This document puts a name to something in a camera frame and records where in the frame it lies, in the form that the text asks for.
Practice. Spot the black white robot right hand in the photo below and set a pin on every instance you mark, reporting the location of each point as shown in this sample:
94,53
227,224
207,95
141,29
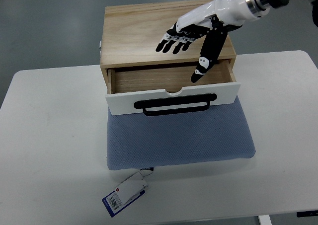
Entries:
213,21

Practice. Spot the black drawer handle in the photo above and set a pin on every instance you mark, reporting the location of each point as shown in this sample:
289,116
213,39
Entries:
175,101

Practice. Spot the white drawer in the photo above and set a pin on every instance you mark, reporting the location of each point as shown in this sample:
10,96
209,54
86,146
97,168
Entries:
128,85

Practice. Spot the wooden drawer cabinet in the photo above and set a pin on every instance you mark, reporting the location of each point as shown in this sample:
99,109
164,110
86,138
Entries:
131,34

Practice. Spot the white cabinet side latch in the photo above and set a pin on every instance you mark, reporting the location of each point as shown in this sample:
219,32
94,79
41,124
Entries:
100,49

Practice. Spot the blue grey cushion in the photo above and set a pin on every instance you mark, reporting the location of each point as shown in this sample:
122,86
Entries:
139,141

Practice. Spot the white blue price tag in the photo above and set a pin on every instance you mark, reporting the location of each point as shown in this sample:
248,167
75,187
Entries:
125,194

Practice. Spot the white table leg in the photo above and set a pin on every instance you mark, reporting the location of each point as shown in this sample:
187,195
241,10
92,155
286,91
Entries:
264,220

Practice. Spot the black table control panel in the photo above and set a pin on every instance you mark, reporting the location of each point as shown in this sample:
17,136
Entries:
307,214

